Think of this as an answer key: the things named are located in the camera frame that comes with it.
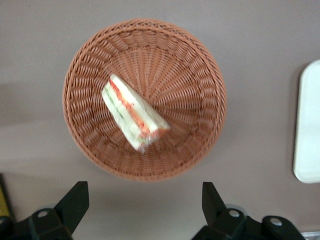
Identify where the beige plastic tray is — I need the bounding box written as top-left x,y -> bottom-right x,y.
292,59 -> 320,185

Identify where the brown round wicker basket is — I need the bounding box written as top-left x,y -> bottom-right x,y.
61,17 -> 228,183

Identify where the yellow emergency stop box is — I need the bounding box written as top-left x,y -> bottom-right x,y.
0,173 -> 12,218

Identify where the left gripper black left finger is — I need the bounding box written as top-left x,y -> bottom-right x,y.
0,181 -> 90,240

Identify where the clear acrylic bottle rack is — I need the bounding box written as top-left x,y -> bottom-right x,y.
299,231 -> 320,240

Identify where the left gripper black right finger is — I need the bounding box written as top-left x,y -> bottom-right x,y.
191,181 -> 306,240

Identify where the triangle sandwich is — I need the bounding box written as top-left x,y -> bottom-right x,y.
100,73 -> 171,154

